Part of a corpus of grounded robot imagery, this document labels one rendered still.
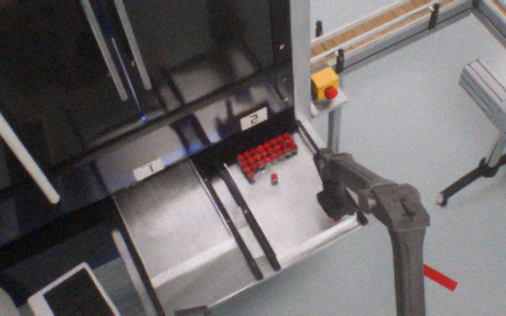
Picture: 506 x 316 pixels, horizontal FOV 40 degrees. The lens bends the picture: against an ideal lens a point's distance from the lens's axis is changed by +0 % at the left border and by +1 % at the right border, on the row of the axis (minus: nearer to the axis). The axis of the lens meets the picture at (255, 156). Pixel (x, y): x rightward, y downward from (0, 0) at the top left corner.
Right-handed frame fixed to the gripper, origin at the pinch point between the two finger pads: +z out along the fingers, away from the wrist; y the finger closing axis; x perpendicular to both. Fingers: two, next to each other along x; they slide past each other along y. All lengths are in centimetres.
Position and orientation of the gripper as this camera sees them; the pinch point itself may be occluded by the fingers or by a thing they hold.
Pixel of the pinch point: (337, 220)
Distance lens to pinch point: 197.3
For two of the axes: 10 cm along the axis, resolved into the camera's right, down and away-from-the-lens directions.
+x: -8.8, 4.4, -1.8
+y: -4.5, -6.3, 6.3
